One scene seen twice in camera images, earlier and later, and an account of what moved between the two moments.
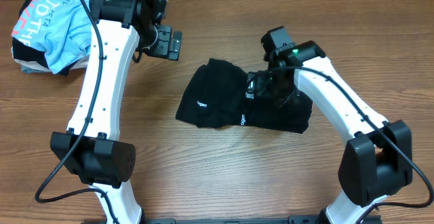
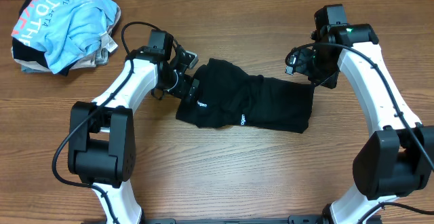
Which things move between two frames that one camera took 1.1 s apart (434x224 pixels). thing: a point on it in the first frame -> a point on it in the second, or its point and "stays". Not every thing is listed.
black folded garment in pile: (24, 51) stays
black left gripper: (166, 44) -> (193, 88)
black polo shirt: (214, 95) stays
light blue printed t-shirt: (58, 22) stays
